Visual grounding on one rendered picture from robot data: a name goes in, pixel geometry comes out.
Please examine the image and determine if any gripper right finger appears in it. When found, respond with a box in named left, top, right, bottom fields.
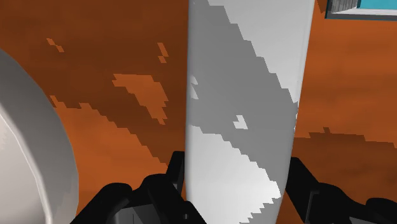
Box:
left=284, top=157, right=397, bottom=224

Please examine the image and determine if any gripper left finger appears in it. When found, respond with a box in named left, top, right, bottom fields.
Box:
left=69, top=150, right=207, bottom=224

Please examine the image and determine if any tall white cylinder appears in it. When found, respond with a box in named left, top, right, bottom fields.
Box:
left=185, top=0, right=316, bottom=224

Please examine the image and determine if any white round bowl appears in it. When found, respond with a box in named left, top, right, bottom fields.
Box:
left=0, top=48, right=80, bottom=224

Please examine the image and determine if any teal box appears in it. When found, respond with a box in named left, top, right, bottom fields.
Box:
left=324, top=0, right=397, bottom=22

